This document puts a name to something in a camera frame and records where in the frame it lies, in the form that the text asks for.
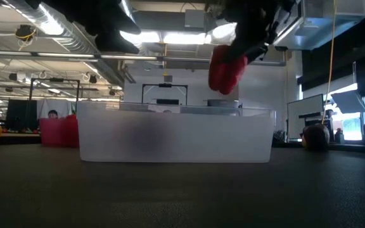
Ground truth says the grey ceiling box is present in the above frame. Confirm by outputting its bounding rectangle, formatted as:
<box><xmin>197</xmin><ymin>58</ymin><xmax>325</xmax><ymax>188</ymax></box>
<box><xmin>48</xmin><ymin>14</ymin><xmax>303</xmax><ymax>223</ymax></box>
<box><xmin>184</xmin><ymin>9</ymin><xmax>206</xmax><ymax>29</ymax></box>

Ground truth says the pink plastic basket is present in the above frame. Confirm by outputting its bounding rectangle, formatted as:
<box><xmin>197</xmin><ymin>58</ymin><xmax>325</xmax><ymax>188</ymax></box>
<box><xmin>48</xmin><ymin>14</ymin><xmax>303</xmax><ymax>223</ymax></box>
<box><xmin>39</xmin><ymin>117</ymin><xmax>80</xmax><ymax>148</ymax></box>

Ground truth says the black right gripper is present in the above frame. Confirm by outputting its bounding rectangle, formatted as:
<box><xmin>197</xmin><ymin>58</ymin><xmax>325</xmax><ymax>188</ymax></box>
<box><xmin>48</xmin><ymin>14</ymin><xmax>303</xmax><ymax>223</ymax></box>
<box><xmin>223</xmin><ymin>0</ymin><xmax>286</xmax><ymax>64</ymax></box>

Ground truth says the dark red apple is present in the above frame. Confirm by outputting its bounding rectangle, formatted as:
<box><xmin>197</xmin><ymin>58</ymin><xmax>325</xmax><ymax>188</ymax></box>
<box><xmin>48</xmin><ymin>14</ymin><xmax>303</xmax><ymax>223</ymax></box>
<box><xmin>118</xmin><ymin>117</ymin><xmax>177</xmax><ymax>156</ymax></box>
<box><xmin>301</xmin><ymin>123</ymin><xmax>331</xmax><ymax>152</ymax></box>

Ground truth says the clear frosted plastic basket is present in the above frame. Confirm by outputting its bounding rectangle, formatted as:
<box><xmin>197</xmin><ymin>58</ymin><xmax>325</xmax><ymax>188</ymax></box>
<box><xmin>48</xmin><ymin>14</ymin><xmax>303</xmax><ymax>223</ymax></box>
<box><xmin>76</xmin><ymin>100</ymin><xmax>278</xmax><ymax>164</ymax></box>

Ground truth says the grey tilted panel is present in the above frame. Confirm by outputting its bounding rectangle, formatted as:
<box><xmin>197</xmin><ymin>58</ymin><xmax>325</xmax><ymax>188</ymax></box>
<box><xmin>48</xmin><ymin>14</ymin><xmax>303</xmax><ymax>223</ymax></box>
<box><xmin>331</xmin><ymin>90</ymin><xmax>365</xmax><ymax>115</ymax></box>

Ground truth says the yellow hanging cable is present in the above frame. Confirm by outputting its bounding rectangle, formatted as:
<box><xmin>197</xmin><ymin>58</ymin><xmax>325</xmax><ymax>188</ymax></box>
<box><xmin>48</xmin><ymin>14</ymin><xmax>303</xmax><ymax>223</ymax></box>
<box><xmin>321</xmin><ymin>0</ymin><xmax>338</xmax><ymax>125</ymax></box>

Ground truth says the large rectangular metal duct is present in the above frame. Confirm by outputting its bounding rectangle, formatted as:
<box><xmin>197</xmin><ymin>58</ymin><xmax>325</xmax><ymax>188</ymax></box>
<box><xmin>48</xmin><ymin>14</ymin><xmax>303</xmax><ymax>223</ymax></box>
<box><xmin>272</xmin><ymin>0</ymin><xmax>365</xmax><ymax>51</ymax></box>

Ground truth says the white board panel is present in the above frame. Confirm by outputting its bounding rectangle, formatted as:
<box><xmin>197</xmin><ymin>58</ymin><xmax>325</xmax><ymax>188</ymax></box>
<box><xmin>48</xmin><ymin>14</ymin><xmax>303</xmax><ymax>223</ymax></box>
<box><xmin>286</xmin><ymin>94</ymin><xmax>325</xmax><ymax>140</ymax></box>

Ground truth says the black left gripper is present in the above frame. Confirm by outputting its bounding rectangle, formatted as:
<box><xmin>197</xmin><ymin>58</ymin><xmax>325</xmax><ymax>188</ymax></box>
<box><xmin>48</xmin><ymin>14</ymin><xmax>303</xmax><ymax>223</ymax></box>
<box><xmin>25</xmin><ymin>0</ymin><xmax>141</xmax><ymax>54</ymax></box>

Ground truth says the bright ceiling light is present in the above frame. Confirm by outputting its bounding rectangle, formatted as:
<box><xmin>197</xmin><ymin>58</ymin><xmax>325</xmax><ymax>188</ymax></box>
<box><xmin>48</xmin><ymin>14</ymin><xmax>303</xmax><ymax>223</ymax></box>
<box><xmin>118</xmin><ymin>29</ymin><xmax>208</xmax><ymax>45</ymax></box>

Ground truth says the black monitor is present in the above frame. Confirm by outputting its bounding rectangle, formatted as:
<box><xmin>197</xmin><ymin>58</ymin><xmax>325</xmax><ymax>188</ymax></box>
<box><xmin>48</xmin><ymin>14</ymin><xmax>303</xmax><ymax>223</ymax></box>
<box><xmin>6</xmin><ymin>99</ymin><xmax>38</xmax><ymax>131</ymax></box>

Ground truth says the dark bottle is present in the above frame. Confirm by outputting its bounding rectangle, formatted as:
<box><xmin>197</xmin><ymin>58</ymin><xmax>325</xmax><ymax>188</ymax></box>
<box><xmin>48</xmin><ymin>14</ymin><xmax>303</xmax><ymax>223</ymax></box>
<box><xmin>334</xmin><ymin>128</ymin><xmax>345</xmax><ymax>144</ymax></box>

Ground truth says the black gantry frame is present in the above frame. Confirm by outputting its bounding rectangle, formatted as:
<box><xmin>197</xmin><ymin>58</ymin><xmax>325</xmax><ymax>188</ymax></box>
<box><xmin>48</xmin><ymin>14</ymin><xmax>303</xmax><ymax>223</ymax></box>
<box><xmin>141</xmin><ymin>83</ymin><xmax>189</xmax><ymax>106</ymax></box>

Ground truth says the grey round pot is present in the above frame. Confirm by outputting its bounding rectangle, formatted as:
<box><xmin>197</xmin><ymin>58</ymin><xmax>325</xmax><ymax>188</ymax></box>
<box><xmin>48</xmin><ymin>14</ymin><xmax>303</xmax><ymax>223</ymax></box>
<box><xmin>207</xmin><ymin>99</ymin><xmax>241</xmax><ymax>108</ymax></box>

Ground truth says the grey horizontal ceiling pipe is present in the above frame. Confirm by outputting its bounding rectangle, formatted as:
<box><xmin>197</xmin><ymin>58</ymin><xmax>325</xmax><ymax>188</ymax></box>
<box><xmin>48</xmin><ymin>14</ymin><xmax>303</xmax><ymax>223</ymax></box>
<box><xmin>0</xmin><ymin>49</ymin><xmax>286</xmax><ymax>67</ymax></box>

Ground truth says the silver ribbed ventilation duct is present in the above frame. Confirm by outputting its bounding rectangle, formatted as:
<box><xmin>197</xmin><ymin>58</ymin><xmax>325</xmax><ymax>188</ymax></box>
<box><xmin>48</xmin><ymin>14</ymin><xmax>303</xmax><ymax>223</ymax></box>
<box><xmin>6</xmin><ymin>0</ymin><xmax>129</xmax><ymax>88</ymax></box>

